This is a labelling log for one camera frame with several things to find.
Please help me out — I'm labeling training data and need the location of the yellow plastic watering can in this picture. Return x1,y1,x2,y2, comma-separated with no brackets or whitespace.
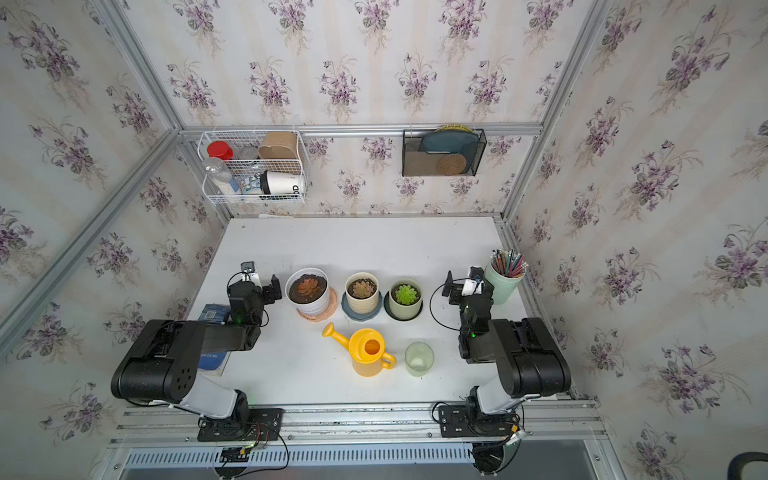
322,323,397,378

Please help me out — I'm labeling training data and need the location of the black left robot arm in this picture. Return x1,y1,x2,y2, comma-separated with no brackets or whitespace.
110,272,282,424

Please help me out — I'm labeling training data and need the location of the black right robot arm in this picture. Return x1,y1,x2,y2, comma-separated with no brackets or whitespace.
437,267,572,421

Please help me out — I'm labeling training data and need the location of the white pot red succulent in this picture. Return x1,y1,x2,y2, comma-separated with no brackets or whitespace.
285,268,330,316

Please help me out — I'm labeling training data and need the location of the green ribbed pot succulent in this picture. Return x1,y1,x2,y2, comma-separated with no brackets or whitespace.
389,278,423,305

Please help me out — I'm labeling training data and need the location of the cream ribbed pot succulent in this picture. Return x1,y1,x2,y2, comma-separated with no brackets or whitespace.
345,272,380,313

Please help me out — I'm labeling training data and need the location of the green pencil holder cup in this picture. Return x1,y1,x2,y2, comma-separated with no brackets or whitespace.
484,250,529,305

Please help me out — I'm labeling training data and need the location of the pink saucer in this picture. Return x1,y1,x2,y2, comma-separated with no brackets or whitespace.
299,288,338,322

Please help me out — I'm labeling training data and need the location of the dark green saucer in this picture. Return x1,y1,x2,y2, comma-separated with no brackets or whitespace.
384,292,423,322

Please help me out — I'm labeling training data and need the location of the translucent green cup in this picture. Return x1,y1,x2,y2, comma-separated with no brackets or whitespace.
405,342,435,377

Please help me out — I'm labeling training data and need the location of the blue book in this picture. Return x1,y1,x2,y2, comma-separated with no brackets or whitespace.
198,304,230,376

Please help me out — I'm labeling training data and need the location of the grey-blue saucer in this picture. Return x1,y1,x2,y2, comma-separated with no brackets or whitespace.
341,293,383,322

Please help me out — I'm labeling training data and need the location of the white black paper cup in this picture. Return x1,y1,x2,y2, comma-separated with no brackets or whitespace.
259,170,306,195

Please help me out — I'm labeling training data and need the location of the round cork coaster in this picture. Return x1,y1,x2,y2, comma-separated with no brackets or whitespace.
436,153,467,176

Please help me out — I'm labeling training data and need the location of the clear plastic bottle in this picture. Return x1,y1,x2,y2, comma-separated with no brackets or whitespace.
204,157,240,195

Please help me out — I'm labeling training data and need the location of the brown paper cup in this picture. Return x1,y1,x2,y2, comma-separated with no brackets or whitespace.
258,131,299,160

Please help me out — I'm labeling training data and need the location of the teal plate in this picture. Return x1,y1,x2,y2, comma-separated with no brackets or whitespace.
419,129,479,154

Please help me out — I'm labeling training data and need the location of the red lid jar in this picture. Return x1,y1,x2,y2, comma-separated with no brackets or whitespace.
206,141,234,161

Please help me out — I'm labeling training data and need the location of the small circuit board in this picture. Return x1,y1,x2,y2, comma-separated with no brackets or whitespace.
220,446,252,464

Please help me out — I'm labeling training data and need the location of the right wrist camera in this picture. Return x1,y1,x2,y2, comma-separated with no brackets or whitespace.
461,266,484,296

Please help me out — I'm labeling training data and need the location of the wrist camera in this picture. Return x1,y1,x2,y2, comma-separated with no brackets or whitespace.
240,261,261,287
461,266,484,296

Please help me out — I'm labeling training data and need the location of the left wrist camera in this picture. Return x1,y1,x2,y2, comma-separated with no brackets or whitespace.
240,261,261,287

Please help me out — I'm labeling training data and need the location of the white wire basket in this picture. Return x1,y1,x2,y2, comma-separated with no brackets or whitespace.
196,129,310,205

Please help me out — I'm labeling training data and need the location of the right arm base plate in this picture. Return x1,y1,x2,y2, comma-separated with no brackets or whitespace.
431,402,522,438

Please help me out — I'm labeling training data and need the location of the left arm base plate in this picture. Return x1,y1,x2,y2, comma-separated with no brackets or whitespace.
197,408,285,443

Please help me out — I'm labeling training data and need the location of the black mesh wall holder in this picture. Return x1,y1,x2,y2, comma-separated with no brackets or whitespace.
401,125,488,177

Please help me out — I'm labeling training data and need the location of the aluminium front rail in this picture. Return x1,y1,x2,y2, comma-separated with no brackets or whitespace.
105,399,608,447

